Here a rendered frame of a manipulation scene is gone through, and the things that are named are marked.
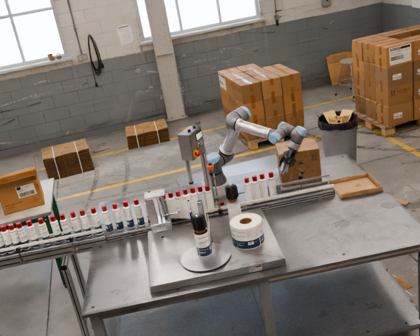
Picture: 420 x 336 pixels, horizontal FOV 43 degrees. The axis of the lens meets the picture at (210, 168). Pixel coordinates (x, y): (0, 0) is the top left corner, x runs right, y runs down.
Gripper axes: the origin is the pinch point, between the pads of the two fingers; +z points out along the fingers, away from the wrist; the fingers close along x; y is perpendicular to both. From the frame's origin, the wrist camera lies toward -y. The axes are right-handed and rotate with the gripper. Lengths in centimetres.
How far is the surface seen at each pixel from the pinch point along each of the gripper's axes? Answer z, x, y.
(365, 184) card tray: -10, 64, 0
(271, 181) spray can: 7.1, -5.5, 3.5
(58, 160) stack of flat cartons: 187, -158, -358
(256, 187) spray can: 14.8, -14.4, 4.4
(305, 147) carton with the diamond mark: -17.1, 19.2, -23.8
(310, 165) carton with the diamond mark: -6.9, 25.5, -16.8
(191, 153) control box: 6, -66, 2
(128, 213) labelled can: 60, -93, 4
